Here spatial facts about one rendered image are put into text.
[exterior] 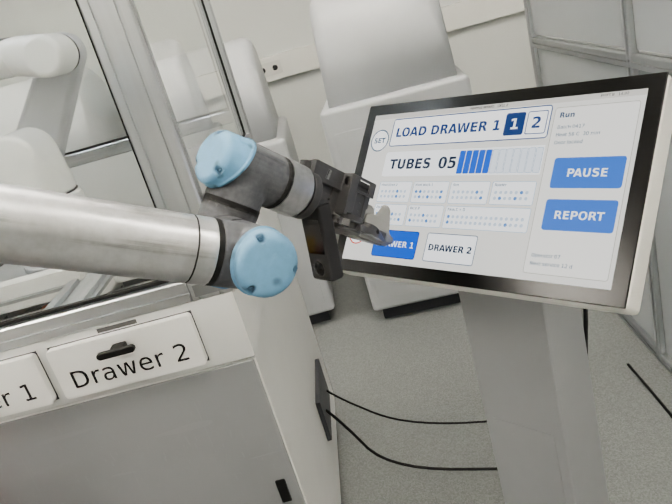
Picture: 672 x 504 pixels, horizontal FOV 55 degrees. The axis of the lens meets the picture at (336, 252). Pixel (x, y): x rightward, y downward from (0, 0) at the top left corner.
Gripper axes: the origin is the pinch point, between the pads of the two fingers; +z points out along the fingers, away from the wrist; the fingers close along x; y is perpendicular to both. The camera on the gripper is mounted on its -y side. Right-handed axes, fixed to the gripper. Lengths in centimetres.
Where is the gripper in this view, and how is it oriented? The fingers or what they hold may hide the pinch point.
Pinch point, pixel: (384, 243)
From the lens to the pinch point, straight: 104.7
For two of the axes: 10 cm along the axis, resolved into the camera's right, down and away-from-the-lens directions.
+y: 2.3, -9.6, 1.2
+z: 6.8, 2.5, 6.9
